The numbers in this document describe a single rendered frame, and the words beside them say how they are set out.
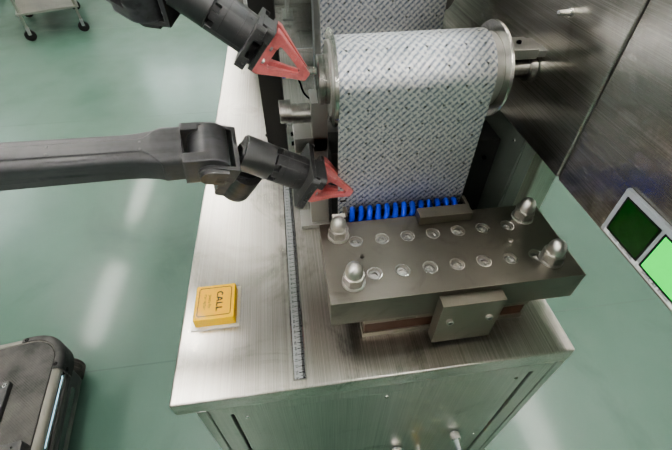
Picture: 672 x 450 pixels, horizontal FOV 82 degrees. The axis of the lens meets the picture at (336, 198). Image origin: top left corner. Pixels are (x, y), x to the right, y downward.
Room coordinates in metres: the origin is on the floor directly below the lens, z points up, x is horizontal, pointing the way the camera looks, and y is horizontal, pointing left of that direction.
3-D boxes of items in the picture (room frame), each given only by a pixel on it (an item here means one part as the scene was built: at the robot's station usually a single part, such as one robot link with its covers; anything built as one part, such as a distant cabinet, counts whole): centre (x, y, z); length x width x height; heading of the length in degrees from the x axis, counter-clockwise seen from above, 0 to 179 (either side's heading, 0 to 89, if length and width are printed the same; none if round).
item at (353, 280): (0.34, -0.03, 1.05); 0.04 x 0.04 x 0.04
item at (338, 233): (0.44, 0.00, 1.05); 0.04 x 0.04 x 0.04
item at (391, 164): (0.52, -0.12, 1.10); 0.23 x 0.01 x 0.18; 98
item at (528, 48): (0.61, -0.29, 1.28); 0.06 x 0.05 x 0.02; 98
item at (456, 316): (0.32, -0.21, 0.96); 0.10 x 0.03 x 0.11; 98
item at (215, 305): (0.38, 0.21, 0.91); 0.07 x 0.07 x 0.02; 8
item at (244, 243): (1.50, 0.10, 0.88); 2.52 x 0.66 x 0.04; 8
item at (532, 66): (0.61, -0.28, 1.25); 0.07 x 0.04 x 0.04; 98
